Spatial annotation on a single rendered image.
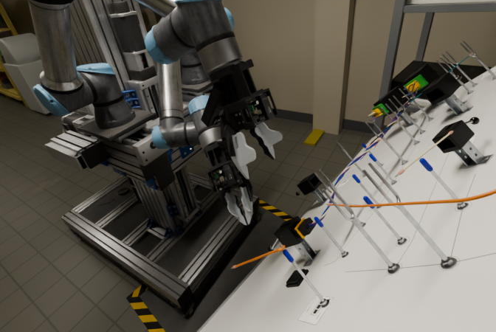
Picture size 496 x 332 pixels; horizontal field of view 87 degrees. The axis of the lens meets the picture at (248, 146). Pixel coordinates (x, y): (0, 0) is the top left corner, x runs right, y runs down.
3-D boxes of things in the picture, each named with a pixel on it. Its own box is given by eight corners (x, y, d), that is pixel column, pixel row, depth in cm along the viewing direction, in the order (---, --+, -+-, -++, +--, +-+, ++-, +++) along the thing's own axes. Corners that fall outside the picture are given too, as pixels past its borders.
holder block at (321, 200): (311, 204, 97) (294, 184, 98) (333, 195, 87) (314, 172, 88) (304, 212, 95) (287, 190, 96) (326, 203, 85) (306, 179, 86)
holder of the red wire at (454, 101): (487, 90, 71) (459, 60, 72) (467, 114, 66) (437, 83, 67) (469, 99, 76) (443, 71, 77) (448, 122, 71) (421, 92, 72)
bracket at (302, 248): (314, 251, 59) (299, 234, 59) (320, 250, 57) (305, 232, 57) (303, 266, 56) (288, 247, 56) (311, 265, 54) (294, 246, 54)
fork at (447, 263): (455, 269, 28) (367, 167, 30) (439, 270, 30) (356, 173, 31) (459, 257, 30) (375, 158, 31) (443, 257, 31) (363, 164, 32)
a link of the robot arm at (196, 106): (215, 103, 80) (209, 88, 72) (227, 134, 76) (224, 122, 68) (190, 113, 79) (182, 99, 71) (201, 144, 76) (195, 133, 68)
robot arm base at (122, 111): (89, 125, 107) (78, 102, 102) (121, 109, 117) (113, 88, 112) (111, 131, 99) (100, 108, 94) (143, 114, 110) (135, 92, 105)
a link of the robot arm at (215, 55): (190, 57, 48) (221, 49, 53) (200, 80, 49) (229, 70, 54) (213, 40, 42) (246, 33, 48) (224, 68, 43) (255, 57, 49)
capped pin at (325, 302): (322, 302, 40) (277, 245, 41) (330, 298, 39) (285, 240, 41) (320, 309, 39) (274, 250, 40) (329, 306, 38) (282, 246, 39)
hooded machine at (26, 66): (31, 111, 477) (-13, 39, 410) (61, 100, 514) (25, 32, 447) (46, 117, 445) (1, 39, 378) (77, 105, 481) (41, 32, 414)
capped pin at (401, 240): (402, 246, 38) (363, 199, 39) (395, 244, 40) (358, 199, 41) (409, 239, 39) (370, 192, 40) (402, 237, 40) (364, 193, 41)
